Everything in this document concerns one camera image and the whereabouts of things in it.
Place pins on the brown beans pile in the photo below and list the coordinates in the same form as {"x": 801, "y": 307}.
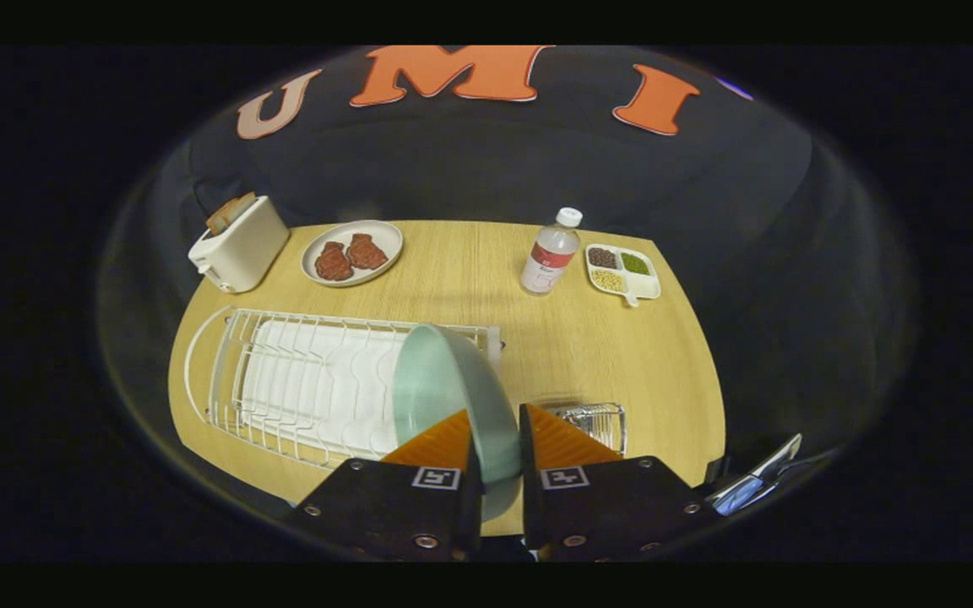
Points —
{"x": 602, "y": 257}

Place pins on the white divided dish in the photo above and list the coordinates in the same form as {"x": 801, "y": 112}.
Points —
{"x": 647, "y": 287}

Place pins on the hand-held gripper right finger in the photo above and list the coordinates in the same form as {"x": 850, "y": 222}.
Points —
{"x": 530, "y": 515}

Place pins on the white round plate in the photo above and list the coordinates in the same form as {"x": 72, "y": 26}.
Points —
{"x": 385, "y": 236}

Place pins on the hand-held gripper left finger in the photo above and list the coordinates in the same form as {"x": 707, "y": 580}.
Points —
{"x": 394, "y": 515}

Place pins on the clear plastic water bottle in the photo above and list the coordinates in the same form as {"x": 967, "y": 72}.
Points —
{"x": 550, "y": 253}

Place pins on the brown meat piece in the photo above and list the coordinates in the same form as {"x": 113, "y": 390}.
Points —
{"x": 333, "y": 262}
{"x": 366, "y": 252}

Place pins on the shiny metal object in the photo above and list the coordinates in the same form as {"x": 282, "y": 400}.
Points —
{"x": 752, "y": 485}

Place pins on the yellow beans pile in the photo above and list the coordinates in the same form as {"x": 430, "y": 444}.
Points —
{"x": 609, "y": 279}

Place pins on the pale green plate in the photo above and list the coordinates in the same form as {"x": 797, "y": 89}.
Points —
{"x": 453, "y": 380}

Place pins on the toast slice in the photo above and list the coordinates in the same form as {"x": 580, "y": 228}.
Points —
{"x": 229, "y": 213}

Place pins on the white toaster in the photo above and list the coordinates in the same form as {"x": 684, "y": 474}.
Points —
{"x": 246, "y": 249}

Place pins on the green beans pile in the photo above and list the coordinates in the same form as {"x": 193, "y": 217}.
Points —
{"x": 634, "y": 263}

